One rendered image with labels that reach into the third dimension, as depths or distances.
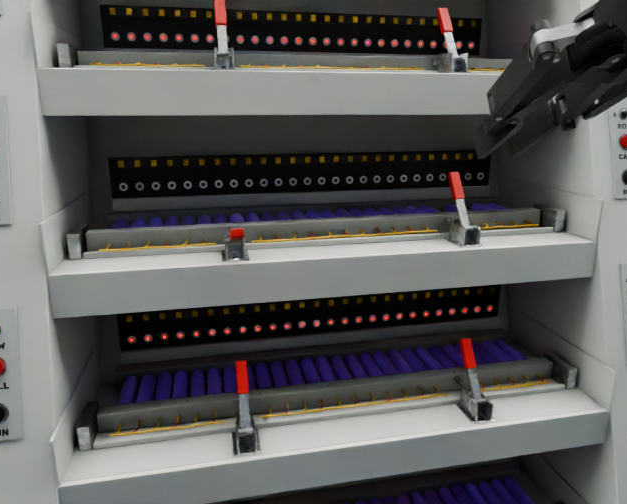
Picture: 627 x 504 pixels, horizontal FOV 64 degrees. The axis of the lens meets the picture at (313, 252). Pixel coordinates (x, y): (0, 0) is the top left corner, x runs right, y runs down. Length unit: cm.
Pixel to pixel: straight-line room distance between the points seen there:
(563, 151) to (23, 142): 62
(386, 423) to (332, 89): 38
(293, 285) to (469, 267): 20
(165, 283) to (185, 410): 16
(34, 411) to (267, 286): 25
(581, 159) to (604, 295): 17
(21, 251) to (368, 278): 35
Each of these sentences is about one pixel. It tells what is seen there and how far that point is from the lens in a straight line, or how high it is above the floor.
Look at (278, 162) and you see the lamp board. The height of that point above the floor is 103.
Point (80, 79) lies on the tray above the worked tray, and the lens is 57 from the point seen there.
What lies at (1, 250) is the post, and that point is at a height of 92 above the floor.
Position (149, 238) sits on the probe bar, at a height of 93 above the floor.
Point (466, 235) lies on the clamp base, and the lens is 62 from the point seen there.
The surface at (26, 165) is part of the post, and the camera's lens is 55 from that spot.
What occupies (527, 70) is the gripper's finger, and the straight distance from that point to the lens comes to 42.
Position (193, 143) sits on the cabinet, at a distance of 74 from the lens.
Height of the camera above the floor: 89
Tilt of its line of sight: 1 degrees up
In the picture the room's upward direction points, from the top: 4 degrees counter-clockwise
